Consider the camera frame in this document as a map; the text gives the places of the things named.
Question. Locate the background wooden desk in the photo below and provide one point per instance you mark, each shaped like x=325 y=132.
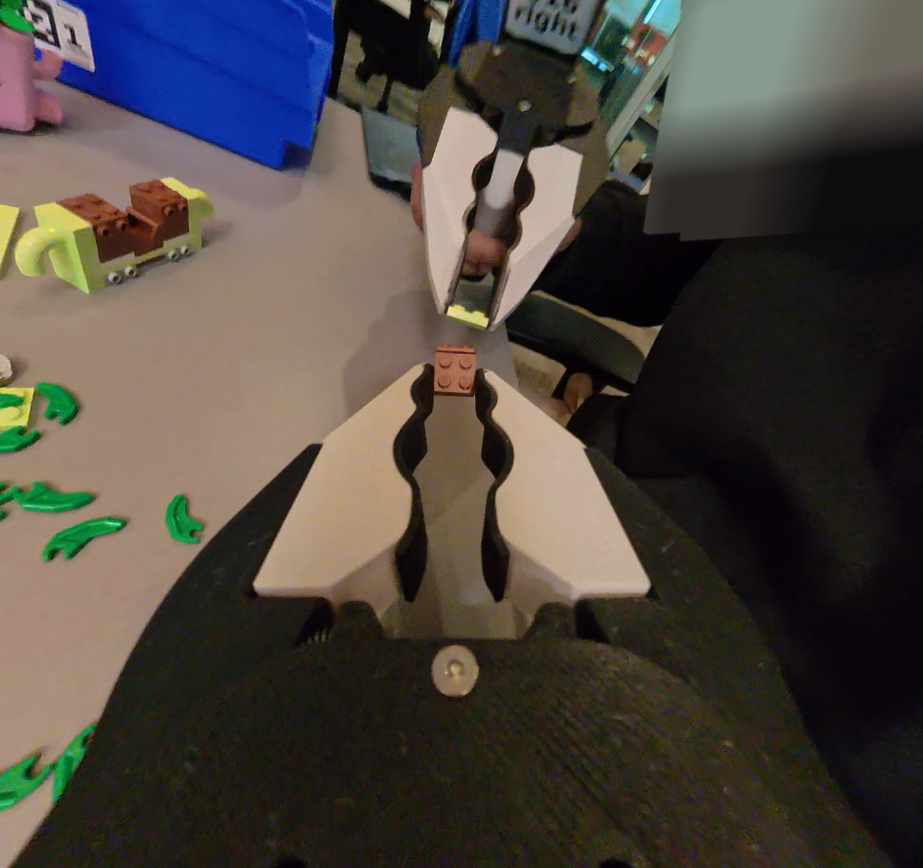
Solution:
x=346 y=17

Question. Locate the pink brick flowerpot figure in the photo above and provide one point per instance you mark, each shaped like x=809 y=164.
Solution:
x=14 y=89

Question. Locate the scattered lime bricks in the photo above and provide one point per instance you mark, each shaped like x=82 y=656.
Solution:
x=7 y=233

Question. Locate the brown square brick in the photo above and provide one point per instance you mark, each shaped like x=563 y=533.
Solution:
x=456 y=370

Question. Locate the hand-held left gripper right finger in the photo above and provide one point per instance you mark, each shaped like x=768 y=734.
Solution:
x=577 y=522

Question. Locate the person's right forearm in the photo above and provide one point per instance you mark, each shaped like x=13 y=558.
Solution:
x=634 y=255

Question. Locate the black office chair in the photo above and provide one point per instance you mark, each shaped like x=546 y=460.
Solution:
x=577 y=334

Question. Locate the small lime plate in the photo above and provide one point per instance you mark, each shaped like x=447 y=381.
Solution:
x=469 y=316

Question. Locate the person's black-clothed torso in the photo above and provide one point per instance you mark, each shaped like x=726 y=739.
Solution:
x=793 y=522

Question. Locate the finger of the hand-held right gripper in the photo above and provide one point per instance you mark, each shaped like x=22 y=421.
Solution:
x=555 y=205
x=447 y=190

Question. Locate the grey round plate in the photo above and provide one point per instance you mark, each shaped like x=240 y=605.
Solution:
x=5 y=370

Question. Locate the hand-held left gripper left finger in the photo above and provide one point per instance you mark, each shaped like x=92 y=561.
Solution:
x=339 y=522

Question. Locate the scattered green leaf pieces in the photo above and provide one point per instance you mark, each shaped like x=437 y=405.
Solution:
x=54 y=500

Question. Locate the brown and lime brick model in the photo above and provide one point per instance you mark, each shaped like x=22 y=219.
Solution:
x=108 y=219

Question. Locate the person's right hand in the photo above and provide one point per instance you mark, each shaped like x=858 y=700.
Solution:
x=484 y=254

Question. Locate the blue plastic bin with label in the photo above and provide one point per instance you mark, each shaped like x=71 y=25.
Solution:
x=180 y=89

